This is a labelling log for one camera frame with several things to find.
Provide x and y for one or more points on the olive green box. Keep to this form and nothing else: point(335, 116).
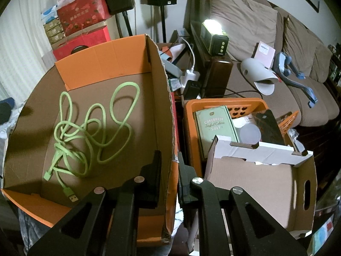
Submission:
point(52, 24)
point(56, 39)
point(54, 32)

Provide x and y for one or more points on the grey blue phone holder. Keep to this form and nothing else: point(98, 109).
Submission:
point(295, 82)

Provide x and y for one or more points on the pink box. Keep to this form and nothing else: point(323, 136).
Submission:
point(265, 54)

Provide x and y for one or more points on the black power adapter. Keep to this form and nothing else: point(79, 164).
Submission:
point(192, 90)

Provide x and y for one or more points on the white curtain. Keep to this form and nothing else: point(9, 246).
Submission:
point(24, 45)

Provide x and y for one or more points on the dark blue cloth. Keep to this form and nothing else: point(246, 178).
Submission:
point(5, 110)

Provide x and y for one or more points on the clear plastic bag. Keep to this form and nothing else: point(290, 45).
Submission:
point(295, 138)

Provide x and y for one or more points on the translucent round lid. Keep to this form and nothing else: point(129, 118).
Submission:
point(250, 134)

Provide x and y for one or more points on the grey flat device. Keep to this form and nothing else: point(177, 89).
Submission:
point(171, 66)

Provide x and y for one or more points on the large brown sofa cushion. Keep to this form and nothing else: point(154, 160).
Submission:
point(245, 18)

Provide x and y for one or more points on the black plastic case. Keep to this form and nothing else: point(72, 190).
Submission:
point(269, 128)

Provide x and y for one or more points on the orange plastic basket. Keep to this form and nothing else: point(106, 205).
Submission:
point(191, 106)

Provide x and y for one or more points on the red gift box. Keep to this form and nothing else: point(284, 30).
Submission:
point(90, 38)

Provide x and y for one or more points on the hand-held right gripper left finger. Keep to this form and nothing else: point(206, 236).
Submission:
point(153, 177)

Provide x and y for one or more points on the brown sofa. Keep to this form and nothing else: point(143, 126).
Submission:
point(279, 104)

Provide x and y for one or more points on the white charger plug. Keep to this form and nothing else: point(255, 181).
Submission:
point(191, 73)
point(183, 81)

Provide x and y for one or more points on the pale green printed box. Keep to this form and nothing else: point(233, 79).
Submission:
point(213, 128)

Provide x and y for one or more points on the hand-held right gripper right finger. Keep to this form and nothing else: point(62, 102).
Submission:
point(186, 182)

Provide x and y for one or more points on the black speaker stand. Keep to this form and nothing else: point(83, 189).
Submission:
point(162, 24)
point(127, 24)

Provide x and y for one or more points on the green lantern lamp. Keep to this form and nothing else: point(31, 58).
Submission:
point(219, 45)

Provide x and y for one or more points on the shelf with bottles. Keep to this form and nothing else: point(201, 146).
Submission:
point(335, 69)

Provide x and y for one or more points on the large orange cardboard box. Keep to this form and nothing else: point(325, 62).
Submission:
point(149, 106)

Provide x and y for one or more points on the blue and white package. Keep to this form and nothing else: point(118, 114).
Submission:
point(49, 12)

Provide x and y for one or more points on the light blue booklet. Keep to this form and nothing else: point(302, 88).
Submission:
point(323, 234)

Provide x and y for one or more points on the light grey curved device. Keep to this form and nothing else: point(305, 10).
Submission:
point(255, 70)

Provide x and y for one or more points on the white and brown cardboard box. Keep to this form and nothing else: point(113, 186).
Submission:
point(253, 181)

